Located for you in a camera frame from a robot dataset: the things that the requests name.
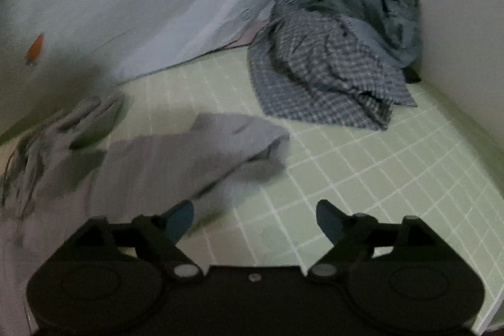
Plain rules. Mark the pink sheet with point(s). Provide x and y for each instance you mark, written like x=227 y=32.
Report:
x=252 y=33

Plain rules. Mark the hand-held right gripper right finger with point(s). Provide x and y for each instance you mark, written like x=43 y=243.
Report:
x=330 y=221

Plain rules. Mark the teal garment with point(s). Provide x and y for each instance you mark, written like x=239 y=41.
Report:
x=386 y=13

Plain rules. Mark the blue plaid shirt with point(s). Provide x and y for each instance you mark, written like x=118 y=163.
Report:
x=323 y=72

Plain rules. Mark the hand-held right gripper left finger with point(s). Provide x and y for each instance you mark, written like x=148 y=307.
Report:
x=179 y=221

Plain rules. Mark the light grey garment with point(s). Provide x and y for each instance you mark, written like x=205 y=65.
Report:
x=169 y=162

